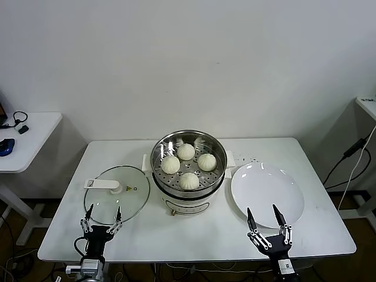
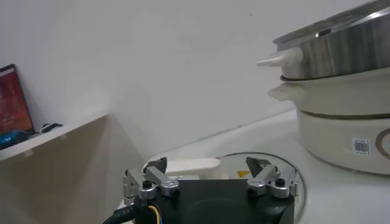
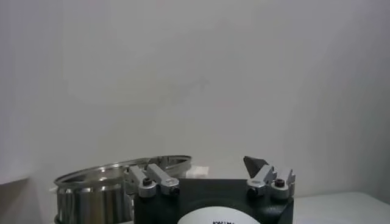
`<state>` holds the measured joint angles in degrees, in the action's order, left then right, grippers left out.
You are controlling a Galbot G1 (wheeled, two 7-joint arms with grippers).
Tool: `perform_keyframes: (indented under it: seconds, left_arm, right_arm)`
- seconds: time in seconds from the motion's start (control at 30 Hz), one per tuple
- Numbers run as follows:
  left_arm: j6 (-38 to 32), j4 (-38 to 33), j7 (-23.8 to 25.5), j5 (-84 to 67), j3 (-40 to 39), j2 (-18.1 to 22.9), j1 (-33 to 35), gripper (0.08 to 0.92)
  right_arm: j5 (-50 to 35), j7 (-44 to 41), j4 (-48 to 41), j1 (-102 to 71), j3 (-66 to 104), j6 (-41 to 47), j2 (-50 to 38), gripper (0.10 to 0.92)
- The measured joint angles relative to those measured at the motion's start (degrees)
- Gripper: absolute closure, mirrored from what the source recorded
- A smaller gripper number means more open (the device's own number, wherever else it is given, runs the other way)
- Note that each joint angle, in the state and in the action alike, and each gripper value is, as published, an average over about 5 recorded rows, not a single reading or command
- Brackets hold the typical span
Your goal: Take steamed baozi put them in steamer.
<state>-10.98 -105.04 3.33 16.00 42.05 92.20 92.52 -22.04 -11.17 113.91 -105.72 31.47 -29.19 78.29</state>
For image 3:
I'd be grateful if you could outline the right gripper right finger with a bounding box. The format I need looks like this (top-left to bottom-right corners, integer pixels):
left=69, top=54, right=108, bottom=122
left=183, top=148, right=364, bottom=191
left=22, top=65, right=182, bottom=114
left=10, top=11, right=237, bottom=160
left=243, top=155, right=296, bottom=200

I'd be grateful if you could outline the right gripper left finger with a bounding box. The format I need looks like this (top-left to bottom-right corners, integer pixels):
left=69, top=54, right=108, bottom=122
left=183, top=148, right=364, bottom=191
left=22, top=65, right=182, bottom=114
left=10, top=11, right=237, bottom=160
left=124, top=163, right=180, bottom=198

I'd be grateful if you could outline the stainless steel steamer basket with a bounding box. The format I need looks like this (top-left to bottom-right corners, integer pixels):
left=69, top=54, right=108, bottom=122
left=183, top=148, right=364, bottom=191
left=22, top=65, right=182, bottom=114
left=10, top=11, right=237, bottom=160
left=53, top=155, right=193, bottom=224

